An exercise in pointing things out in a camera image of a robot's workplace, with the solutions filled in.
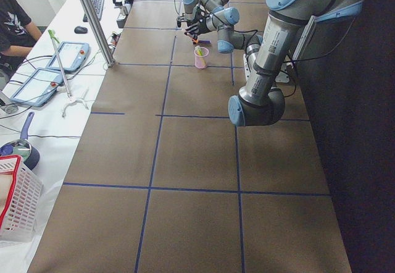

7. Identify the purple highlighter pen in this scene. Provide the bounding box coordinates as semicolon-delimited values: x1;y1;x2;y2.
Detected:
197;40;211;44

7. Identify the black keyboard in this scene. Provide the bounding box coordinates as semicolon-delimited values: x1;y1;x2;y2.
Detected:
90;0;105;21

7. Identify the reacher grabber tool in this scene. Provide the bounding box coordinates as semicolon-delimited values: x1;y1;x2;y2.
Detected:
47;30;89;118

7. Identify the pink mesh pen holder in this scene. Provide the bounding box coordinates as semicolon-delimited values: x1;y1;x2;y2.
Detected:
194;46;209;69

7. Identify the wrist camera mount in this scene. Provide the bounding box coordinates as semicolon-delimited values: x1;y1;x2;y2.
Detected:
177;15;188;28

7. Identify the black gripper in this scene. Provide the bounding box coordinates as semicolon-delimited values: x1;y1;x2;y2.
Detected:
184;18;211;44
185;11;198;22

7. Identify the aluminium frame post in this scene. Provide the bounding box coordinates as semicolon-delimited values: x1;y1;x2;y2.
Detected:
80;0;115;67

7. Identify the seated person black shirt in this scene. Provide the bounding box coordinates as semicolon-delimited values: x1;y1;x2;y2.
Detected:
1;0;41;78

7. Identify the blue saucepan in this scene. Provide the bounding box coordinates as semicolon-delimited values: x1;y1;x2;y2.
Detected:
1;112;40;170

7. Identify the far teach pendant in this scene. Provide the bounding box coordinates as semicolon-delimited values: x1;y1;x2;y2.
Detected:
55;41;90;74

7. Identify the black computer mouse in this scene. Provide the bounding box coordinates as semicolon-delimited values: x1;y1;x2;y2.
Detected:
74;26;88;34

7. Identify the teach pendant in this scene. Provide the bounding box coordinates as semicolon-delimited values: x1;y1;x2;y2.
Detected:
10;68;64;107
55;41;90;74

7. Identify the white plastic basket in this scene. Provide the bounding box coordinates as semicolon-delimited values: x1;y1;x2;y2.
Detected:
1;155;43;247

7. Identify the near teach pendant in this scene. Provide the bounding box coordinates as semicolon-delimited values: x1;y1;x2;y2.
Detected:
10;68;64;107

